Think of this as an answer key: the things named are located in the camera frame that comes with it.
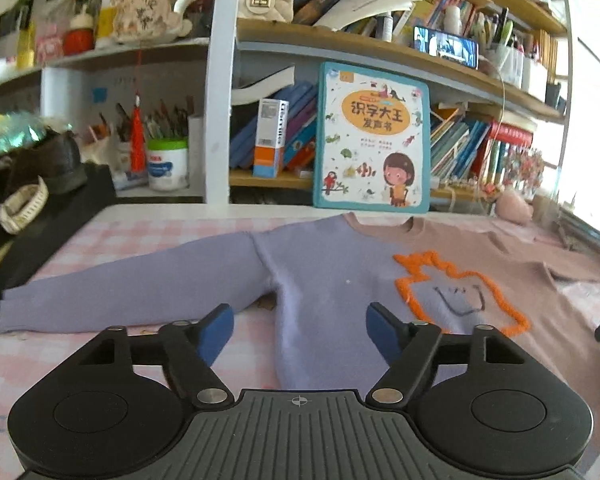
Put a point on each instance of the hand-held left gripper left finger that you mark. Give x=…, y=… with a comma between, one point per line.
x=217, y=330

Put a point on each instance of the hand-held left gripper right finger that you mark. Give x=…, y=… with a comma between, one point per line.
x=382, y=330

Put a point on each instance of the purple and mauve sweater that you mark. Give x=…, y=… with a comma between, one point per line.
x=330, y=280

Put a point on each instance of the stack of flat books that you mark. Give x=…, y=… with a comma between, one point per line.
x=590, y=235

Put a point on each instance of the pink checked tablecloth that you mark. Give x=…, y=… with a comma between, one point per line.
x=105, y=240

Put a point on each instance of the pink plush toy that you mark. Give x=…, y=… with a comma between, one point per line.
x=512, y=207

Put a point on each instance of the white tub with green rim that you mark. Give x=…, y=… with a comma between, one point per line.
x=167, y=167

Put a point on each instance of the colourful bead ornament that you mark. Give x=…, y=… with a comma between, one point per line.
x=525, y=167

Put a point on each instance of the teal children's picture book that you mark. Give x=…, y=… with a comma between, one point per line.
x=370, y=135

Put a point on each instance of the white and orange carton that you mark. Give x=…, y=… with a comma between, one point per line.
x=270, y=140

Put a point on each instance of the row of colourful books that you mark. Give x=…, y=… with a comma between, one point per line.
x=460, y=145

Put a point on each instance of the red tassel ornament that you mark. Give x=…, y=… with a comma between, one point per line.
x=137, y=145

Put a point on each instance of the bunch of pencils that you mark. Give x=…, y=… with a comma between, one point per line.
x=165, y=120

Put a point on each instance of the white and wooden bookshelf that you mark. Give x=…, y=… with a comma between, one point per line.
x=222, y=110

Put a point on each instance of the row of blue books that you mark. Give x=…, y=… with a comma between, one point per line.
x=300, y=125

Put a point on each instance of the white woven basket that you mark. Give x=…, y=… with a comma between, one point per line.
x=20, y=207

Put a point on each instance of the white pen holders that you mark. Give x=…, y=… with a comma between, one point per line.
x=522, y=72

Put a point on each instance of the shiny green wrapping foil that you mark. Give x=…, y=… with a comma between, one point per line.
x=10, y=135

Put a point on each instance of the smartphone with lit screen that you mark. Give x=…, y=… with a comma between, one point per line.
x=447, y=46

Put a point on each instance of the red and cream jar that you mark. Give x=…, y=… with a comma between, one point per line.
x=78, y=37

